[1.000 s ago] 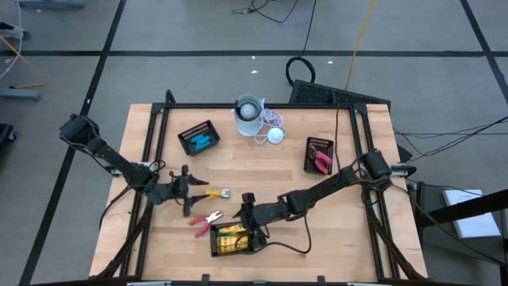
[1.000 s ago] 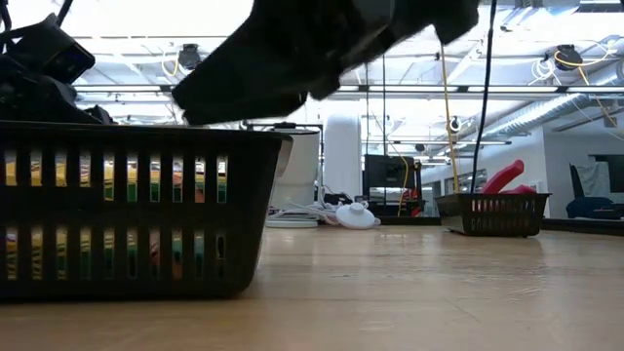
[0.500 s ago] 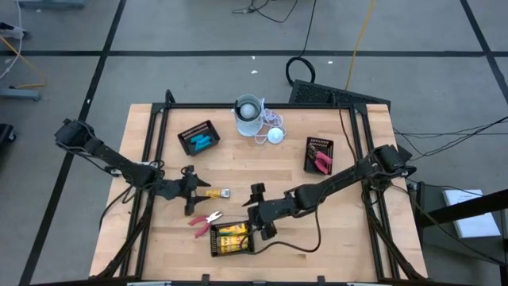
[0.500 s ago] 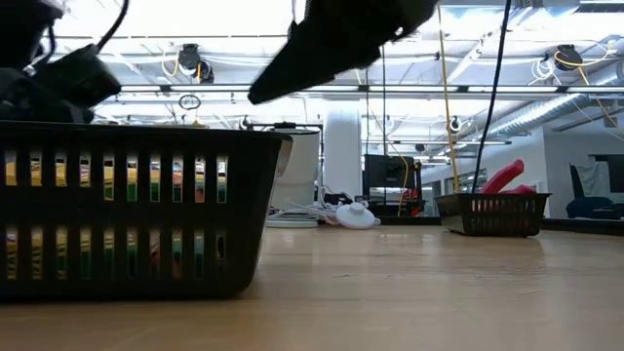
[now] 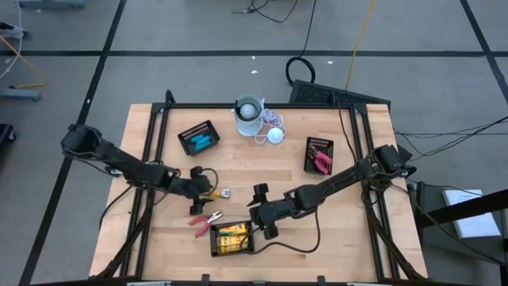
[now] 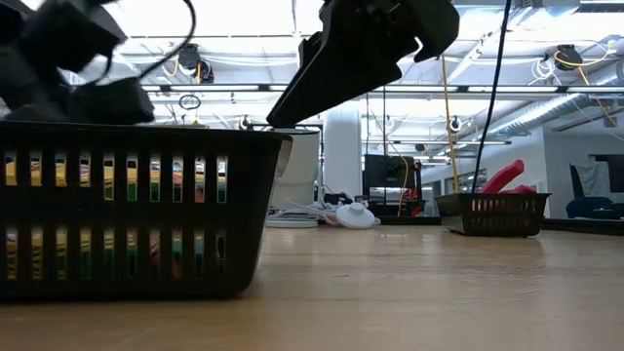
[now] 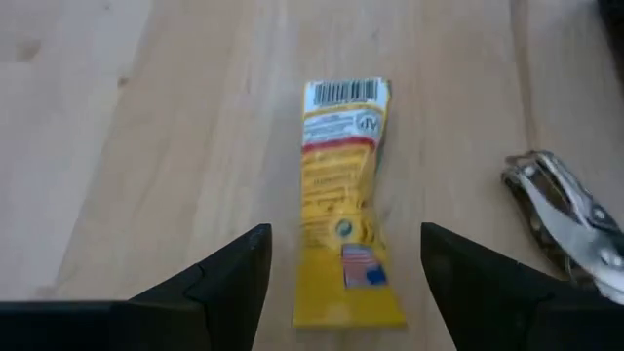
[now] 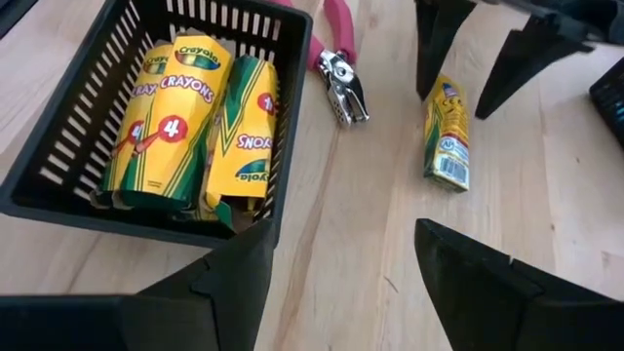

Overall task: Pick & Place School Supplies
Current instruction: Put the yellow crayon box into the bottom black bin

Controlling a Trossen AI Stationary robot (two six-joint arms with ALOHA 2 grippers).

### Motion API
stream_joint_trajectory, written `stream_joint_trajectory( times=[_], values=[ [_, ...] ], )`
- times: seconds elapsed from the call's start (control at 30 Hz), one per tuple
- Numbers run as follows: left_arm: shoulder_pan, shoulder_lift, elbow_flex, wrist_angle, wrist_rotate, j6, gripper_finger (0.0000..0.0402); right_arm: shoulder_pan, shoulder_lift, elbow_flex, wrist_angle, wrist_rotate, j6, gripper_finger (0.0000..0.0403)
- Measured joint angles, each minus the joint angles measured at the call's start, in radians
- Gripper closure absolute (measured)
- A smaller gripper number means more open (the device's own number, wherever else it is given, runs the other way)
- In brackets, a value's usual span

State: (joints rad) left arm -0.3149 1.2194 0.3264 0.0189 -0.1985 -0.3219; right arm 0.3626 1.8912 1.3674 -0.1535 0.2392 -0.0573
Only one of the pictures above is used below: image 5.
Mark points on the black slotted plastic basket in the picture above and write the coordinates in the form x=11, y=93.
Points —
x=184, y=140
x=329, y=143
x=214, y=228

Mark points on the black perforated equipment case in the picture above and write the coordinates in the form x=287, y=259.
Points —
x=329, y=94

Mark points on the yellow green crayon box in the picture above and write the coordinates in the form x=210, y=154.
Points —
x=218, y=194
x=234, y=248
x=234, y=229
x=234, y=239

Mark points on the person's foot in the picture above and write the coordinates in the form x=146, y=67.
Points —
x=12, y=31

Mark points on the white round puck device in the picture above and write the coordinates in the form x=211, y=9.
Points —
x=275, y=136

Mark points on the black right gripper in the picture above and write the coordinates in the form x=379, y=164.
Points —
x=272, y=210

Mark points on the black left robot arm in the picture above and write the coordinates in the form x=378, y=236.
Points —
x=119, y=161

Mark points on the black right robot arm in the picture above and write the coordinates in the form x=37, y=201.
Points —
x=337, y=184

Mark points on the white booklet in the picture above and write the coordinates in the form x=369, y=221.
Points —
x=472, y=222

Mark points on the gray metal floor base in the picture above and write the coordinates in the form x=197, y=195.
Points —
x=51, y=4
x=20, y=95

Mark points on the black metal table frame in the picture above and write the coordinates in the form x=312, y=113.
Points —
x=254, y=105

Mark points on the clear plastic cup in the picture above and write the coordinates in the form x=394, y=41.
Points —
x=248, y=125

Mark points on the black diagonal beam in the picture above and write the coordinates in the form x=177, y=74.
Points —
x=464, y=206

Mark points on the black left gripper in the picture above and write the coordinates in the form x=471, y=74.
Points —
x=194, y=187

